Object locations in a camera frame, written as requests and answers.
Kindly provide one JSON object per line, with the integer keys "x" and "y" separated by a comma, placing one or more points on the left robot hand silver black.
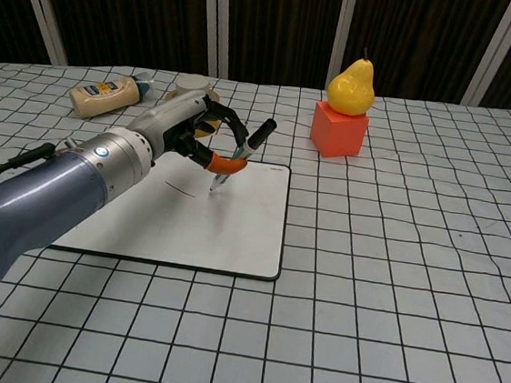
{"x": 167, "y": 113}

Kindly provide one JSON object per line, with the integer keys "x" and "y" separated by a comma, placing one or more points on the green whiteboard marker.
{"x": 255, "y": 142}

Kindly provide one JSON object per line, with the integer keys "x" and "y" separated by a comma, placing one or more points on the left robot arm grey-blue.
{"x": 44, "y": 197}

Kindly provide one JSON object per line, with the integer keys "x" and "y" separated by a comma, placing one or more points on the white dry-erase board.
{"x": 233, "y": 226}

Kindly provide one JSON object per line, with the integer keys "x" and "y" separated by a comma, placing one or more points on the small white cylinder jar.
{"x": 191, "y": 85}

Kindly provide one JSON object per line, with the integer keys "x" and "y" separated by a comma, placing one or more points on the yellowish clear tape roll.
{"x": 213, "y": 127}

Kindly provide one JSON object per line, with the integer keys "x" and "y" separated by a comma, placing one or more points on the mayonnaise squeeze bottle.
{"x": 103, "y": 95}

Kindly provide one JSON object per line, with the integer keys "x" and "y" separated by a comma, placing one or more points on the orange cube block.
{"x": 339, "y": 134}

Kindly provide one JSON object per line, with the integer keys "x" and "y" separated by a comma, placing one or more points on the yellow pear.
{"x": 350, "y": 92}

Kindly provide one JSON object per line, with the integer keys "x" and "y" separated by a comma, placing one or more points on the white black-grid tablecloth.
{"x": 362, "y": 303}

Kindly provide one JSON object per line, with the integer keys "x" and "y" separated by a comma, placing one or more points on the white screen frame post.
{"x": 42, "y": 9}
{"x": 342, "y": 36}
{"x": 490, "y": 56}
{"x": 219, "y": 59}

